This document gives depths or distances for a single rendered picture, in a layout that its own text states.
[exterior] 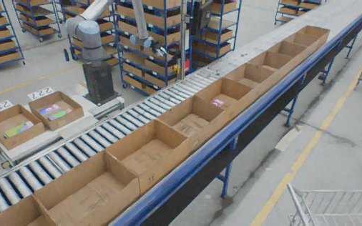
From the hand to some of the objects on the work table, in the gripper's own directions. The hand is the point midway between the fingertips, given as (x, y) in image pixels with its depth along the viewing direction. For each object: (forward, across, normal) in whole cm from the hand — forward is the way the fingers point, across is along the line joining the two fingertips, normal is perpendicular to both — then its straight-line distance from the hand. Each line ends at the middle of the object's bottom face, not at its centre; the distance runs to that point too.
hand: (164, 53), depth 273 cm
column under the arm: (0, +77, -20) cm, 80 cm away
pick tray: (-6, +120, -20) cm, 121 cm away
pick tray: (-10, +152, -21) cm, 153 cm away
